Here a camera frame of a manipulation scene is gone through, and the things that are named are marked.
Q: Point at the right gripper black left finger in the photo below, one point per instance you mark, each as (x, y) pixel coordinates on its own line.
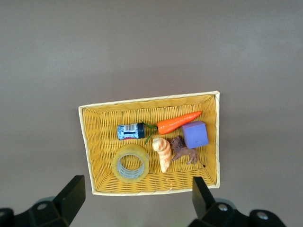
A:
(68, 201)

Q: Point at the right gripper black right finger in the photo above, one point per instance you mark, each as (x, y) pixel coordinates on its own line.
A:
(203, 203)

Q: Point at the clear packing tape roll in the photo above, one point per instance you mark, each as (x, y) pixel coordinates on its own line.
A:
(132, 148)

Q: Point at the brown toy lion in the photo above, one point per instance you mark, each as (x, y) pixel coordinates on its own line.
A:
(182, 151)

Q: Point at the striped toy bread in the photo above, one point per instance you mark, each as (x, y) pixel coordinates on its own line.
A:
(163, 151)

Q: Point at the yellow wicker basket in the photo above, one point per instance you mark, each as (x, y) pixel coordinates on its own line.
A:
(101, 142)

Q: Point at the purple foam cube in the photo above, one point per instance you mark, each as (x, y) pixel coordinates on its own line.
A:
(195, 134)

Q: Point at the orange toy carrot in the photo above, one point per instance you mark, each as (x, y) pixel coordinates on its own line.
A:
(175, 124)

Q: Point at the small can with barcode label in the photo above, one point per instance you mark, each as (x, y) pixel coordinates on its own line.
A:
(129, 131)

